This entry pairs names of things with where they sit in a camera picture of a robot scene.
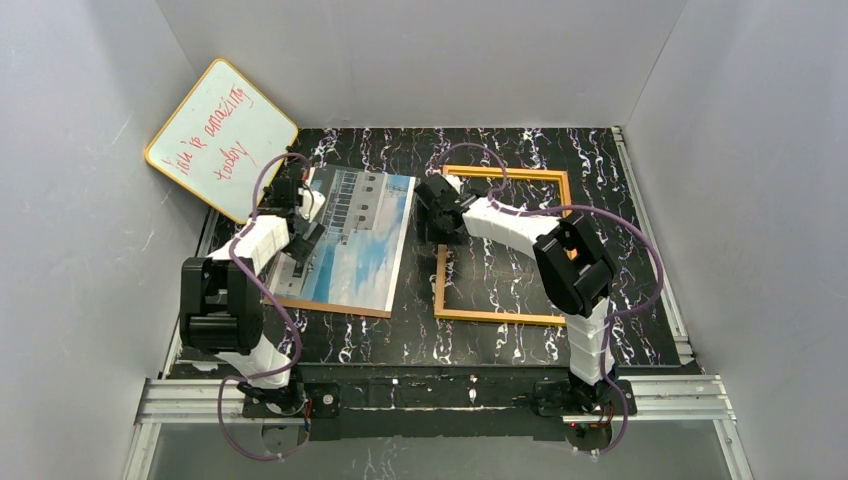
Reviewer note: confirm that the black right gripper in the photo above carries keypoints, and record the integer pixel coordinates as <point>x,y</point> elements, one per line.
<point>433,221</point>

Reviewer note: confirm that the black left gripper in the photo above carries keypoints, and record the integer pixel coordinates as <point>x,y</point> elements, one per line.
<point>307,238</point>

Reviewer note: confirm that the yellow wooden picture frame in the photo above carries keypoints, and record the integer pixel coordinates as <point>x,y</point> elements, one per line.
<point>440,310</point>

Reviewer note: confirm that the building photo print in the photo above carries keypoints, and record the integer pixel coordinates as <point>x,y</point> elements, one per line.
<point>357,260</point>

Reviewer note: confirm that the brown backing board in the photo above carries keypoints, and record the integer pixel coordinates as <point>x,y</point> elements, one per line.
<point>332,308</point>

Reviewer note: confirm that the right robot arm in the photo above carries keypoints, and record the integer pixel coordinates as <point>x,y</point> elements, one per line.
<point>576,270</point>

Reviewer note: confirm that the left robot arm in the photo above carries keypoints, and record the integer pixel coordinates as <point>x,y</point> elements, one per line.
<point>221,298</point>

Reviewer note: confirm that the yellow-rimmed whiteboard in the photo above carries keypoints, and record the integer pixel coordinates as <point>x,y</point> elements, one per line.
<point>220,137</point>

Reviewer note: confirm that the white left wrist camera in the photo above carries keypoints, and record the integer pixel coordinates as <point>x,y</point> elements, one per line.
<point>312,203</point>

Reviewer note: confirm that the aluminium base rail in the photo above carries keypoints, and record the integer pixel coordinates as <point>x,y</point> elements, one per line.
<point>368,403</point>

